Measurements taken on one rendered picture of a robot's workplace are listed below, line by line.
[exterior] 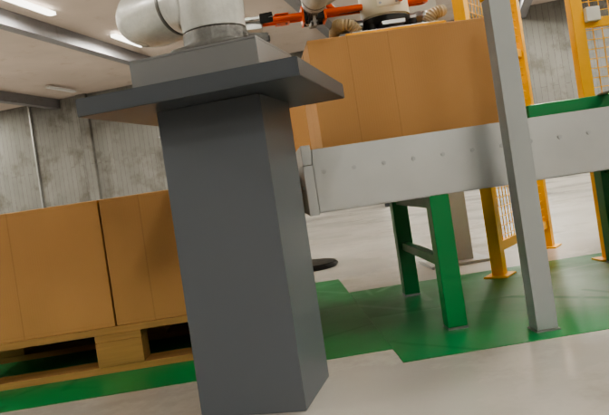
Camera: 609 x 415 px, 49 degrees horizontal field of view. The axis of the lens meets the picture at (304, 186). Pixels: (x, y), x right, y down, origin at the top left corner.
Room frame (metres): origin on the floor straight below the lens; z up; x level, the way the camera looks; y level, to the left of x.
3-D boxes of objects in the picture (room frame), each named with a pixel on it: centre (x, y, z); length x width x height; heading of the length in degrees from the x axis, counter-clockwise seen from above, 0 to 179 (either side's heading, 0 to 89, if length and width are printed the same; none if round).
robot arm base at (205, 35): (1.63, 0.14, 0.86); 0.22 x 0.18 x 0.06; 81
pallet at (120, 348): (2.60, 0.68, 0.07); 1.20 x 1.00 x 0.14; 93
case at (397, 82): (2.36, -0.36, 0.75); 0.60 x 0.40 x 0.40; 94
